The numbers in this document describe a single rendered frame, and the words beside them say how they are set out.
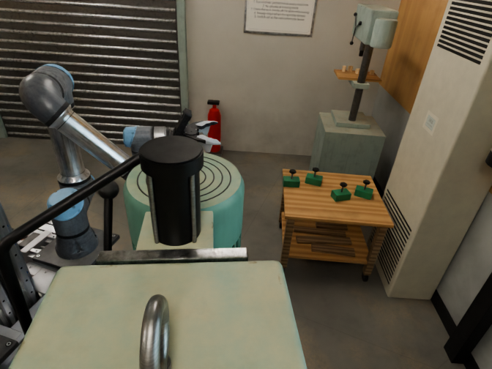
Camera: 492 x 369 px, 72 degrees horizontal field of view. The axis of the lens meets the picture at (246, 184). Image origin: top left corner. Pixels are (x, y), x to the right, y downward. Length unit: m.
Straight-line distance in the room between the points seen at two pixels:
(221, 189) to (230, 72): 3.12
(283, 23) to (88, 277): 3.24
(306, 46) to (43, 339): 3.37
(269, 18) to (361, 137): 1.40
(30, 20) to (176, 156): 3.76
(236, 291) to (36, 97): 0.96
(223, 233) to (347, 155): 2.48
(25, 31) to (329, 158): 3.06
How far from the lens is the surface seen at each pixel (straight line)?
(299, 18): 3.47
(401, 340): 2.34
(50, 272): 1.56
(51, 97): 1.17
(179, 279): 0.33
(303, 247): 2.38
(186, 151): 0.32
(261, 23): 3.45
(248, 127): 3.74
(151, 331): 0.23
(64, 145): 1.36
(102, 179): 0.33
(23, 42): 4.13
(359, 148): 2.90
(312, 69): 3.58
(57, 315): 0.33
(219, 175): 0.51
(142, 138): 1.29
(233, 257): 0.35
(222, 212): 0.45
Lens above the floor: 1.77
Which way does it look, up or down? 33 degrees down
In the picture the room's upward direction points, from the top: 4 degrees clockwise
